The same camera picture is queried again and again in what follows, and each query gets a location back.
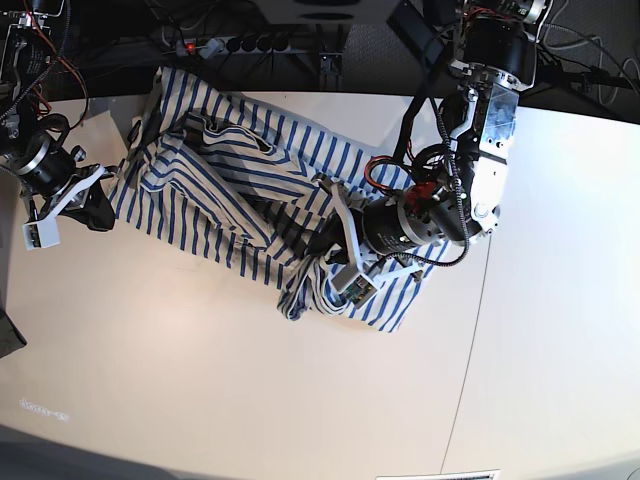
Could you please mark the black power strip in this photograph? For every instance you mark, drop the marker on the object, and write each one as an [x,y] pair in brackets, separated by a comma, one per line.
[206,48]

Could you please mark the black table clamp bracket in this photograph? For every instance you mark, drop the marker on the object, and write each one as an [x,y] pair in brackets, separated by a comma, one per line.
[330,74]

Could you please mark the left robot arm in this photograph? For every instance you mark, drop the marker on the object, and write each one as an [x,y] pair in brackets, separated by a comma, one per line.
[477,58]

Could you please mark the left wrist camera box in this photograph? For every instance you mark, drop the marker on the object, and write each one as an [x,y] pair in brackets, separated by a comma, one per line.
[354,285]

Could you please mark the black tripod stand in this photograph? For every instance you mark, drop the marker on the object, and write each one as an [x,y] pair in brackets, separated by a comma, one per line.
[578,73]

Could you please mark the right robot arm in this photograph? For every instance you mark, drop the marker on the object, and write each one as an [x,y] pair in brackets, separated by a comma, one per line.
[32,136]

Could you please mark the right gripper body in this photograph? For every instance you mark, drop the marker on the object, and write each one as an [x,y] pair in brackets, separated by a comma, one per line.
[48,171]

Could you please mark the black power adapter brick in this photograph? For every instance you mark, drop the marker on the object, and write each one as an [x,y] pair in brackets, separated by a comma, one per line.
[415,33]

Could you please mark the blue white striped T-shirt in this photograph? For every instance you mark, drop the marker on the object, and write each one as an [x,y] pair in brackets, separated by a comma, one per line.
[229,179]

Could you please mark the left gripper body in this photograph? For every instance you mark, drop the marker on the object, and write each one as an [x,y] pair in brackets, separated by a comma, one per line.
[393,226]

